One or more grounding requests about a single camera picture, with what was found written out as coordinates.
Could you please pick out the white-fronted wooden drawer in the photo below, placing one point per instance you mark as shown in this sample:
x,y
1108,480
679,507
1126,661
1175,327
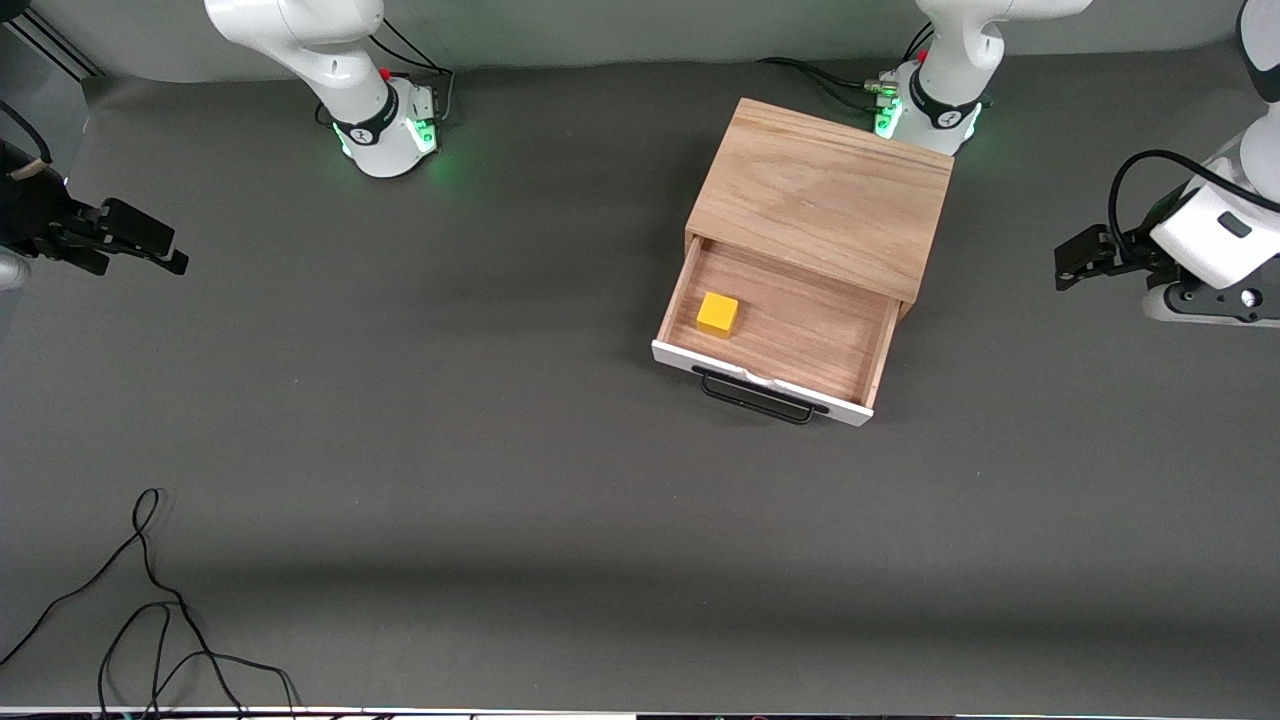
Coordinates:
x,y
800,330

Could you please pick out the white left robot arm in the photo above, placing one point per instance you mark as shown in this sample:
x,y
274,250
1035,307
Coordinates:
x,y
950,60

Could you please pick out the yellow cube block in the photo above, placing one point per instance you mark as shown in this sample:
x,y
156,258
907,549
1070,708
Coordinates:
x,y
717,315

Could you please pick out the wooden drawer cabinet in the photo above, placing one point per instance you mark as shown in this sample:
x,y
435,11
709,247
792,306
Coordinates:
x,y
820,190

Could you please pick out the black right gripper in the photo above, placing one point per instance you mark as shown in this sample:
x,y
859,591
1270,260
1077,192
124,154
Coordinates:
x,y
30,208

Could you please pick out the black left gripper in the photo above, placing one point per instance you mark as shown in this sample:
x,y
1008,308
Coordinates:
x,y
1137,248

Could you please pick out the metal frame rail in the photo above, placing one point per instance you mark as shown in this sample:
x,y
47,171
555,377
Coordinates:
x,y
60,52

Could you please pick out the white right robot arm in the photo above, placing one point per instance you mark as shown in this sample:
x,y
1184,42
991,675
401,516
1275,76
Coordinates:
x,y
340,70

